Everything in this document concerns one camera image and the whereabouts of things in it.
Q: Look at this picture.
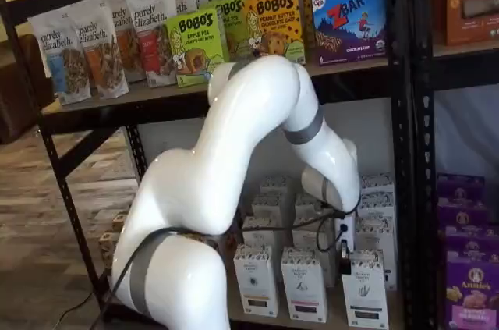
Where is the granola bag blue label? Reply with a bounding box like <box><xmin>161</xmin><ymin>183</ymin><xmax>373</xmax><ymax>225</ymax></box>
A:
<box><xmin>27</xmin><ymin>5</ymin><xmax>93</xmax><ymax>107</ymax></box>

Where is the purple Annie's box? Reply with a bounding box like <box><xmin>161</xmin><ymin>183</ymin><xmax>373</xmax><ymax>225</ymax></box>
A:
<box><xmin>444</xmin><ymin>260</ymin><xmax>499</xmax><ymax>330</ymax></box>
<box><xmin>436</xmin><ymin>172</ymin><xmax>487</xmax><ymax>207</ymax></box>
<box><xmin>437</xmin><ymin>197</ymin><xmax>492</xmax><ymax>238</ymax></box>
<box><xmin>444</xmin><ymin>232</ymin><xmax>499</xmax><ymax>265</ymax></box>

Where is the white box orange strip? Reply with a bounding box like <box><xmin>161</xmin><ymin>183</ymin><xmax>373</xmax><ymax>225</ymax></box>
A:
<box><xmin>232</xmin><ymin>243</ymin><xmax>281</xmax><ymax>318</ymax></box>

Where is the black metal shelf rack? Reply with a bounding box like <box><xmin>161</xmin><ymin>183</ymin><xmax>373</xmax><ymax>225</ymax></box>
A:
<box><xmin>0</xmin><ymin>0</ymin><xmax>415</xmax><ymax>330</ymax></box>

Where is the white box pink strip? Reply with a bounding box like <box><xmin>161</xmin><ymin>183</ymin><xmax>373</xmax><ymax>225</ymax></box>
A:
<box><xmin>280</xmin><ymin>246</ymin><xmax>330</xmax><ymax>323</ymax></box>

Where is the white leaf-print pantry box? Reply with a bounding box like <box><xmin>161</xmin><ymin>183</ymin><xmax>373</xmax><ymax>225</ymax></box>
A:
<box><xmin>292</xmin><ymin>219</ymin><xmax>338</xmax><ymax>289</ymax></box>
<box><xmin>250</xmin><ymin>192</ymin><xmax>288</xmax><ymax>222</ymax></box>
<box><xmin>359</xmin><ymin>172</ymin><xmax>396</xmax><ymax>199</ymax></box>
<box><xmin>241</xmin><ymin>215</ymin><xmax>290</xmax><ymax>254</ymax></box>
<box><xmin>356</xmin><ymin>192</ymin><xmax>398</xmax><ymax>222</ymax></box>
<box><xmin>293</xmin><ymin>191</ymin><xmax>325</xmax><ymax>223</ymax></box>
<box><xmin>353</xmin><ymin>215</ymin><xmax>399</xmax><ymax>292</ymax></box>
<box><xmin>258</xmin><ymin>174</ymin><xmax>294</xmax><ymax>199</ymax></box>

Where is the blue Zbar box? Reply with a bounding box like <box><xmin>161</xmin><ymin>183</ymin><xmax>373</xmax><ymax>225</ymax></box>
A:
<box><xmin>310</xmin><ymin>0</ymin><xmax>389</xmax><ymax>68</ymax></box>

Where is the tan granola box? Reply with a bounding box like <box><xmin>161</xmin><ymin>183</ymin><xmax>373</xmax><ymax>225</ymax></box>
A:
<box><xmin>97</xmin><ymin>229</ymin><xmax>119</xmax><ymax>269</ymax></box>
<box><xmin>111</xmin><ymin>210</ymin><xmax>130</xmax><ymax>232</ymax></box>

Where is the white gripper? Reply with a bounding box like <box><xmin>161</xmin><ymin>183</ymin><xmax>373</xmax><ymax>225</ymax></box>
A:
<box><xmin>334</xmin><ymin>211</ymin><xmax>357</xmax><ymax>274</ymax></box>

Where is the black floor power cable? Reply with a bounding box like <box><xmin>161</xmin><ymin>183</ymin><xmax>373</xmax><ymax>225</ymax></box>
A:
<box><xmin>58</xmin><ymin>289</ymin><xmax>116</xmax><ymax>318</ymax></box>

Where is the wooden shelf board with snacks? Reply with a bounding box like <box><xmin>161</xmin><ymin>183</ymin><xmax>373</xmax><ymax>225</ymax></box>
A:
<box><xmin>41</xmin><ymin>57</ymin><xmax>391</xmax><ymax>117</ymax></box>

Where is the granola bag red label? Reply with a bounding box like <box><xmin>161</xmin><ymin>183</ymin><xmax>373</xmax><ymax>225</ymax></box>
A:
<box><xmin>124</xmin><ymin>0</ymin><xmax>179</xmax><ymax>87</ymax></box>

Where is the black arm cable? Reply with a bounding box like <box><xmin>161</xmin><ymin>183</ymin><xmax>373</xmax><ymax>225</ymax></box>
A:
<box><xmin>100</xmin><ymin>204</ymin><xmax>358</xmax><ymax>330</ymax></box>

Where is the green Bobo's apple pie box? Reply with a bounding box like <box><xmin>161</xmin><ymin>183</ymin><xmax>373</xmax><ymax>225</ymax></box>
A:
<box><xmin>212</xmin><ymin>0</ymin><xmax>251</xmax><ymax>62</ymax></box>
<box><xmin>165</xmin><ymin>7</ymin><xmax>231</xmax><ymax>87</ymax></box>

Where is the grey duct tape band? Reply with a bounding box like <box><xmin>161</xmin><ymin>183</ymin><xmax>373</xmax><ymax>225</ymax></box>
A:
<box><xmin>227</xmin><ymin>59</ymin><xmax>253</xmax><ymax>79</ymax></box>
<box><xmin>284</xmin><ymin>108</ymin><xmax>326</xmax><ymax>149</ymax></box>
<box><xmin>320</xmin><ymin>178</ymin><xmax>334</xmax><ymax>204</ymax></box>
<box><xmin>127</xmin><ymin>227</ymin><xmax>175</xmax><ymax>318</ymax></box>

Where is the dark brown couch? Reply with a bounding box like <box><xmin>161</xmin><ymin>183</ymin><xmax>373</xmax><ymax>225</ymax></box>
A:
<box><xmin>0</xmin><ymin>33</ymin><xmax>54</xmax><ymax>146</ymax></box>

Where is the white box green strip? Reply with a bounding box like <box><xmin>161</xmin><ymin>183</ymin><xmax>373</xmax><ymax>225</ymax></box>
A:
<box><xmin>341</xmin><ymin>250</ymin><xmax>390</xmax><ymax>330</ymax></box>

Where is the black metal neighbour rack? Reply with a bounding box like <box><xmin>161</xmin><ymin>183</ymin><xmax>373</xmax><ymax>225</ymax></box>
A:
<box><xmin>411</xmin><ymin>0</ymin><xmax>499</xmax><ymax>330</ymax></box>

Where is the neighbour rack wooden board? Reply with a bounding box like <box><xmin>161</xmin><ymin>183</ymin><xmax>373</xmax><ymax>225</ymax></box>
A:
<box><xmin>433</xmin><ymin>39</ymin><xmax>499</xmax><ymax>59</ymax></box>

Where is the granola bag orange label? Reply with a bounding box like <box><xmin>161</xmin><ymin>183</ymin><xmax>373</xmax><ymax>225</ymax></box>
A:
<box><xmin>104</xmin><ymin>0</ymin><xmax>147</xmax><ymax>83</ymax></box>
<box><xmin>72</xmin><ymin>0</ymin><xmax>130</xmax><ymax>99</ymax></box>

